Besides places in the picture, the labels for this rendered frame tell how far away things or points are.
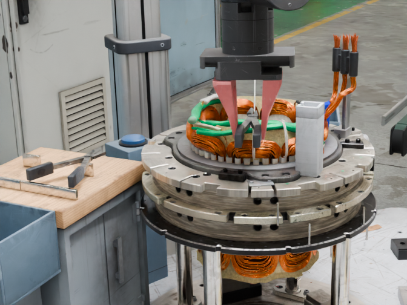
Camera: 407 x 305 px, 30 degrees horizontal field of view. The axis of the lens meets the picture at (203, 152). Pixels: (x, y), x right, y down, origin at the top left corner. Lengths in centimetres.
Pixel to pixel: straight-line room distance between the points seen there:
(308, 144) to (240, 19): 20
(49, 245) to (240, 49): 34
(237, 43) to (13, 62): 244
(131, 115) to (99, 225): 46
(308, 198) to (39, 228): 33
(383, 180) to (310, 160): 313
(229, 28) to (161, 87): 66
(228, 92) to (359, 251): 72
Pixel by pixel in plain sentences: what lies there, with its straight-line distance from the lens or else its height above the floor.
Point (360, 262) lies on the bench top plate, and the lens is 144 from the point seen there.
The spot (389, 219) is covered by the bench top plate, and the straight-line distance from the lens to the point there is 163.
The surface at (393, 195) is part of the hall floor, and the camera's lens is 388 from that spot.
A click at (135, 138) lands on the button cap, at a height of 104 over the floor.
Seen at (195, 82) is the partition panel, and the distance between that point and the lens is 546.
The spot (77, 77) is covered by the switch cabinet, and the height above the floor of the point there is 67.
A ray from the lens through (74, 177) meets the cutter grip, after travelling 98.
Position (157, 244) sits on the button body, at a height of 85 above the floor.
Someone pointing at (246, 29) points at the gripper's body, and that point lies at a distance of 82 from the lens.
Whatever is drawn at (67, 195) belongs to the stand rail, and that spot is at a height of 107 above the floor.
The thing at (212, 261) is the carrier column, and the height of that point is 98.
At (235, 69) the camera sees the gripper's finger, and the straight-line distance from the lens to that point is 82.
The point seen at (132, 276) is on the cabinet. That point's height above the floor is 90.
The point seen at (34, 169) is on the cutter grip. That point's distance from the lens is 102.
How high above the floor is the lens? 143
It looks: 19 degrees down
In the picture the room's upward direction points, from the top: 2 degrees counter-clockwise
